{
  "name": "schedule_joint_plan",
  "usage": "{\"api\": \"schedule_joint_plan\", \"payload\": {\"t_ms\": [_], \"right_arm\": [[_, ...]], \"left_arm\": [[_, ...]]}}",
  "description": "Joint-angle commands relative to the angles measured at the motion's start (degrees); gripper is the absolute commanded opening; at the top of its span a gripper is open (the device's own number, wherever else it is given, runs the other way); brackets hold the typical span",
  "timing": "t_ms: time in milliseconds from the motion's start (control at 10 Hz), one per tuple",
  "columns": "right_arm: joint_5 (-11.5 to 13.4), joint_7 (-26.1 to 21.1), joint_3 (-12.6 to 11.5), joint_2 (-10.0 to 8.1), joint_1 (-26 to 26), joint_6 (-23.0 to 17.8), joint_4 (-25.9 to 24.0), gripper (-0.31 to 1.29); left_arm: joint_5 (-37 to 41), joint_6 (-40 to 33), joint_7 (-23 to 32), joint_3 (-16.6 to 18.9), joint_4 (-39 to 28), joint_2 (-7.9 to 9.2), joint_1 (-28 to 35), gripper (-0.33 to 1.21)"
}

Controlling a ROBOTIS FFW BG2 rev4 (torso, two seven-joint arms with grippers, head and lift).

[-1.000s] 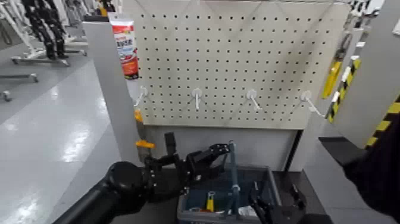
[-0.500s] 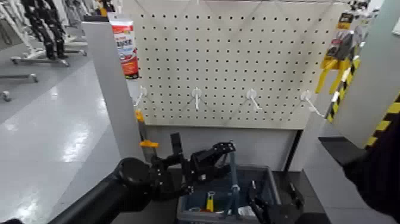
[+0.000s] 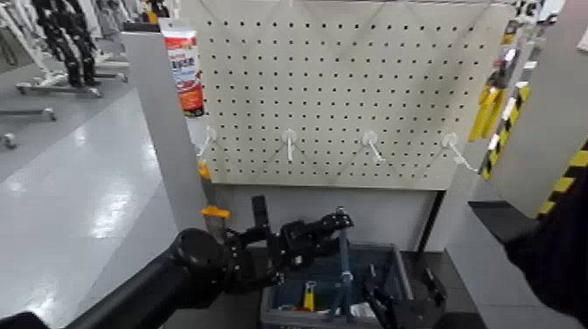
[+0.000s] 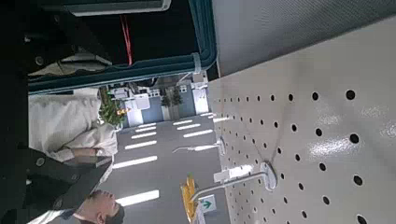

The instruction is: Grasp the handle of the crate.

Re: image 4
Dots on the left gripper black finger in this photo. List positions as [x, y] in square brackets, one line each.
[56, 180]
[62, 46]

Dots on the teal plastic folding crate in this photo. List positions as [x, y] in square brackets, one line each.
[155, 70]

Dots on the person with black face mask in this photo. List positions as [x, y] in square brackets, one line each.
[102, 207]

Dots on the person in white shirt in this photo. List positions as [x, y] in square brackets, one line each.
[59, 121]

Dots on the grey plastic bar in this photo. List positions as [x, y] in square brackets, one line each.
[124, 6]

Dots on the green plant with yellow flowers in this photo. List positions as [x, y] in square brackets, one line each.
[109, 112]

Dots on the white counter machine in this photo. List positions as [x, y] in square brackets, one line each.
[138, 105]

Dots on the dark potted shrub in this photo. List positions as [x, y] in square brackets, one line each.
[165, 102]
[176, 99]

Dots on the metal pegboard hook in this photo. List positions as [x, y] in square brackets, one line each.
[199, 147]
[269, 177]

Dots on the tall white kiosk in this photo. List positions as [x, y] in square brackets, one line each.
[200, 101]

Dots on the green arrow exit sign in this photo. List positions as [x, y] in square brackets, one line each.
[207, 204]

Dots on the large beige pegboard panel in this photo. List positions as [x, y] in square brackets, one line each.
[336, 118]

